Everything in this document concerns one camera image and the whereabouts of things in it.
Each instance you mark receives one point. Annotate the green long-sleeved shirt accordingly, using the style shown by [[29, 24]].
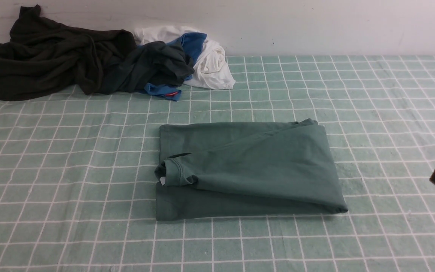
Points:
[[246, 169]]

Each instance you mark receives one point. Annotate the white crumpled shirt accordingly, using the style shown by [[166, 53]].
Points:
[[211, 68]]

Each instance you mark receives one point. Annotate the blue crumpled garment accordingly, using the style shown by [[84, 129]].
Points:
[[192, 45]]

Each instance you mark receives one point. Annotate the dark green crumpled garment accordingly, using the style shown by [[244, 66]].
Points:
[[155, 63]]

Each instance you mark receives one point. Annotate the green checkered table cloth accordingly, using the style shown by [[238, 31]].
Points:
[[77, 184]]

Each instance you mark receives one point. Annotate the dark olive crumpled garment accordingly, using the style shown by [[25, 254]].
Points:
[[44, 56]]

